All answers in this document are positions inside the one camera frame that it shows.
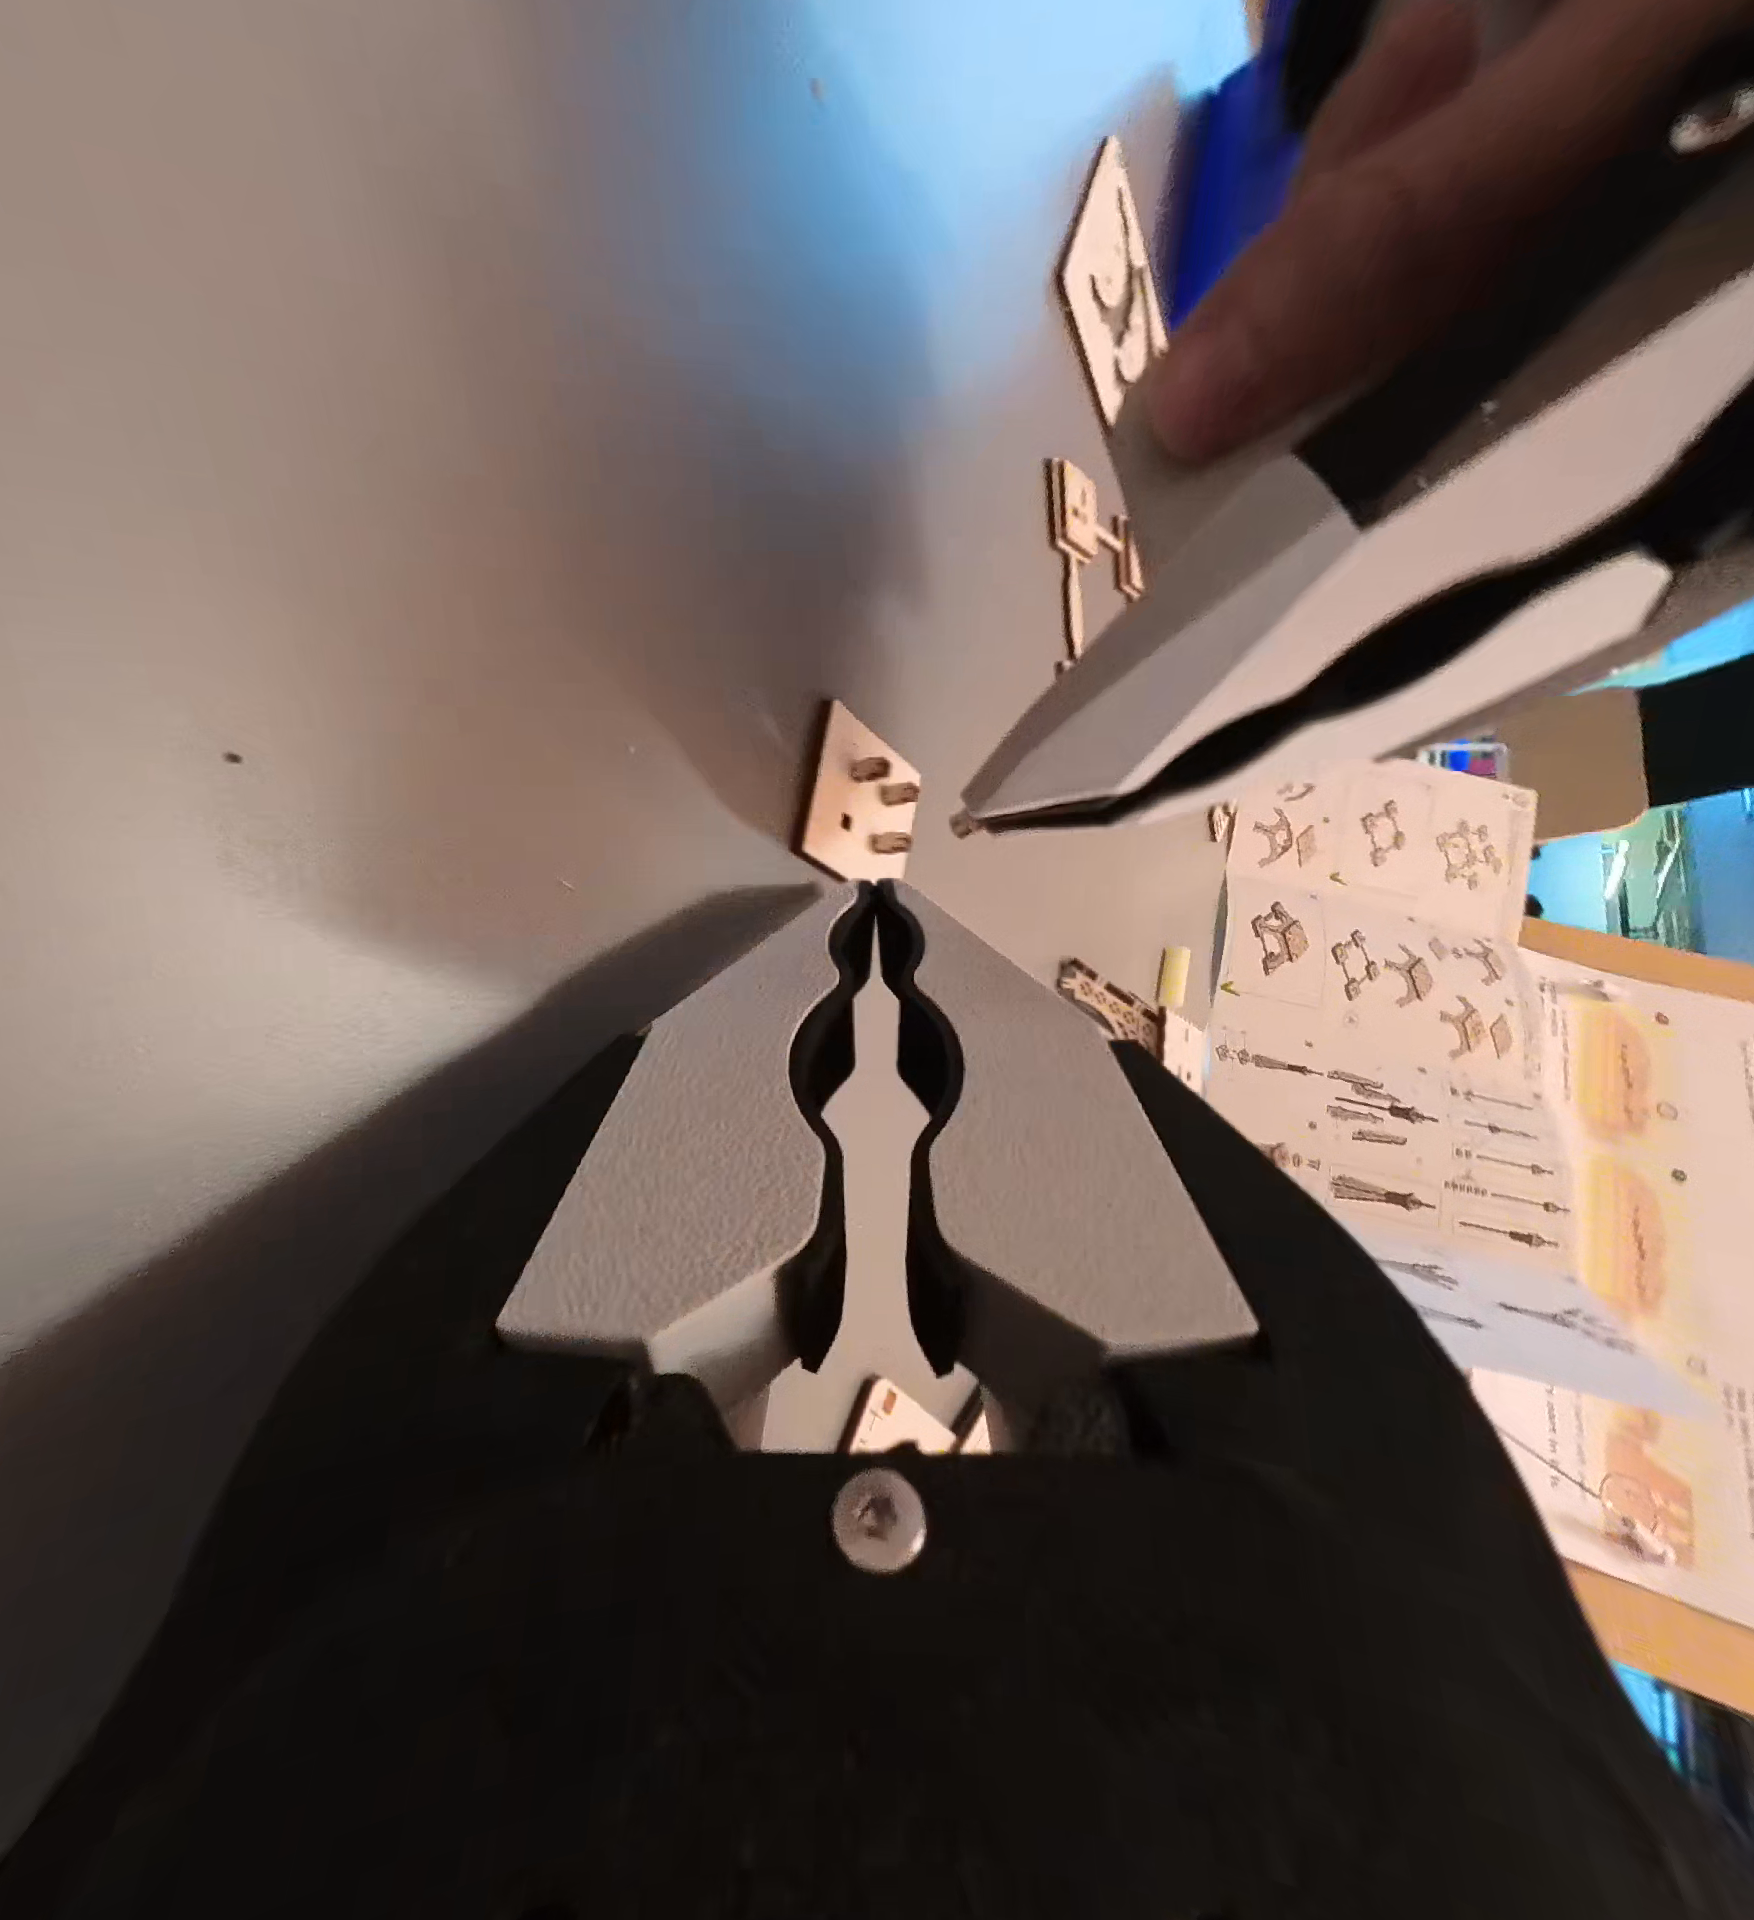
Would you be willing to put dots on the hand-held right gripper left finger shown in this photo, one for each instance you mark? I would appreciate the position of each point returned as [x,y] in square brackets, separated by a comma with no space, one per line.
[668,1201]

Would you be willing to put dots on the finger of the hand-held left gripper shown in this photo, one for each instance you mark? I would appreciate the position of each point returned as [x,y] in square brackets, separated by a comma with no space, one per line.
[1192,661]
[1506,646]

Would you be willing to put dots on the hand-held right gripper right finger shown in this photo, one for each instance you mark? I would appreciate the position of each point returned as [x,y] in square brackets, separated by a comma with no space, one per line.
[1086,1201]

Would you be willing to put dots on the small square wooden plate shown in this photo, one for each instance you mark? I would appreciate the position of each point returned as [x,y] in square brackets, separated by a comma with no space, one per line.
[835,796]

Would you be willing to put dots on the grey desk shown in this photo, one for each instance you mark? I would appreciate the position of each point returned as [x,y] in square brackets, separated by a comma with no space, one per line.
[367,600]

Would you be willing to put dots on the person's left hand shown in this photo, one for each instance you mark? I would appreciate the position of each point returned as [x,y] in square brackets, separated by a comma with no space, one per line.
[1357,224]

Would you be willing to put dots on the wooden tower base model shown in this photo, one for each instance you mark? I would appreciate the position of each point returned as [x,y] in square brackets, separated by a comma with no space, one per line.
[1117,1014]

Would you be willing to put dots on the pale wax stick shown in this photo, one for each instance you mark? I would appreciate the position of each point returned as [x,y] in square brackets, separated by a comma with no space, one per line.
[1171,974]

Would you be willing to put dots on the large empty wooden puzzle sheet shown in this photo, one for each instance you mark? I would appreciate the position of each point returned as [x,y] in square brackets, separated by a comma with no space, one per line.
[899,1418]

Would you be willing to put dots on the folded paper assembly instructions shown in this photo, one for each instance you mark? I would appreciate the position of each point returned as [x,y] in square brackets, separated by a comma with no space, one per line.
[1388,974]

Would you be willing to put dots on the blue plastic bin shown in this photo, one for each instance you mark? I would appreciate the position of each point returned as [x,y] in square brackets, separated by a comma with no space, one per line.
[1214,197]

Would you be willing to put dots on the wooden puzzle sheet with arcs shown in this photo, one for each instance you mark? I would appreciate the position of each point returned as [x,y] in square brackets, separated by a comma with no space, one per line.
[1101,284]

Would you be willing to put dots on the white printed guide sheet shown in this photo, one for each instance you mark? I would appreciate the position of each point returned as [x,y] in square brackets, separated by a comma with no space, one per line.
[1716,1275]

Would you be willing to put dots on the light wooden side table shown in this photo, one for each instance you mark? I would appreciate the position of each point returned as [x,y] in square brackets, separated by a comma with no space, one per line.
[1702,1650]

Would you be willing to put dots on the wooden four-square frame piece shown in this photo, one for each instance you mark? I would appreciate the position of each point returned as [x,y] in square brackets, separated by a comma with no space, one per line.
[1078,525]

